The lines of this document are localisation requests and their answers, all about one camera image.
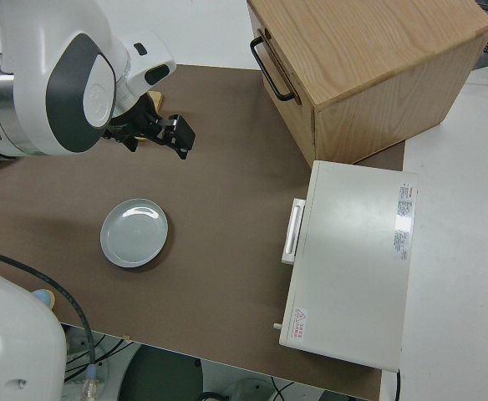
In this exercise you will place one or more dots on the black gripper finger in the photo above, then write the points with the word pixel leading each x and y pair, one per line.
pixel 184 133
pixel 179 146

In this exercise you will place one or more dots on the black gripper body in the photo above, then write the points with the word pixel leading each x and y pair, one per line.
pixel 143 123

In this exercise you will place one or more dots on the gray round plate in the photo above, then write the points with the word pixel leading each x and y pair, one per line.
pixel 134 233

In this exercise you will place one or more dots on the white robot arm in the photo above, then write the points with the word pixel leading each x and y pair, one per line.
pixel 81 83

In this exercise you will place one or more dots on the wooden mug tree stand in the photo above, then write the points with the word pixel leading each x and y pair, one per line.
pixel 157 100

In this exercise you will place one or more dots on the brown table mat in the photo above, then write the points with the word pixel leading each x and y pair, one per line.
pixel 227 209

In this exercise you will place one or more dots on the wooden drawer cabinet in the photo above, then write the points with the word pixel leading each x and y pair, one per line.
pixel 373 75

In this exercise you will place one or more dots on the white toaster oven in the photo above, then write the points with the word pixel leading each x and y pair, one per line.
pixel 352 259

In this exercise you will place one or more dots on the dark round pedestal base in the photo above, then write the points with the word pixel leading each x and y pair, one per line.
pixel 160 376

